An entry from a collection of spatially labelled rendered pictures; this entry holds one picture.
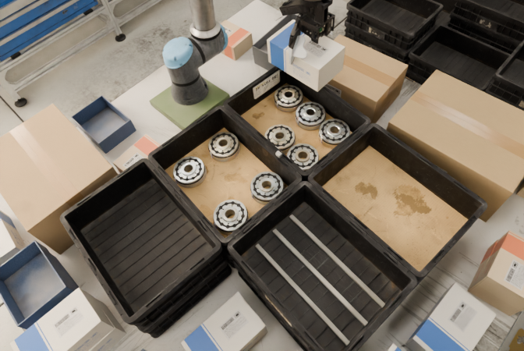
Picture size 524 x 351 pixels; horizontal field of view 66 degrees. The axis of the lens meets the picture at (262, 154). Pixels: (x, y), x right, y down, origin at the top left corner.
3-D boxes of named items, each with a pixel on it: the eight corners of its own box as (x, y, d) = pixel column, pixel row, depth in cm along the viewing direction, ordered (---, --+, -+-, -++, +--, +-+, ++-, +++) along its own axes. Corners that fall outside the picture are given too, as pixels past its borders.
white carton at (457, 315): (444, 379, 106) (454, 376, 98) (405, 344, 111) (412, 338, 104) (483, 321, 113) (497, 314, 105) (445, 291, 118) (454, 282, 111)
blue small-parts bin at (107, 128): (78, 127, 164) (70, 116, 158) (108, 105, 169) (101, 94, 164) (105, 154, 155) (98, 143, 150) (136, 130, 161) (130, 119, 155)
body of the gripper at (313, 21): (316, 47, 109) (318, 8, 99) (292, 33, 113) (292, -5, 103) (334, 32, 112) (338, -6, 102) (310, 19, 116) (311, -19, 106)
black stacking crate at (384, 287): (231, 260, 117) (225, 246, 107) (304, 198, 126) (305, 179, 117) (331, 377, 99) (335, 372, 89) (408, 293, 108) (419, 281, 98)
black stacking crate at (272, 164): (157, 175, 135) (146, 156, 126) (225, 125, 144) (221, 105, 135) (230, 260, 117) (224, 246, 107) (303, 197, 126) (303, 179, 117)
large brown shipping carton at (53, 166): (8, 183, 151) (-27, 154, 135) (78, 136, 162) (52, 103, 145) (60, 255, 134) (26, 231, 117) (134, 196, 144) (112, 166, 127)
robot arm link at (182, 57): (163, 76, 159) (153, 47, 148) (189, 58, 164) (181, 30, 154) (182, 88, 153) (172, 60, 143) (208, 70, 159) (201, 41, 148)
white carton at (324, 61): (268, 62, 128) (266, 39, 120) (293, 41, 132) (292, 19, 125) (317, 92, 119) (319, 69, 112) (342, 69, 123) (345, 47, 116)
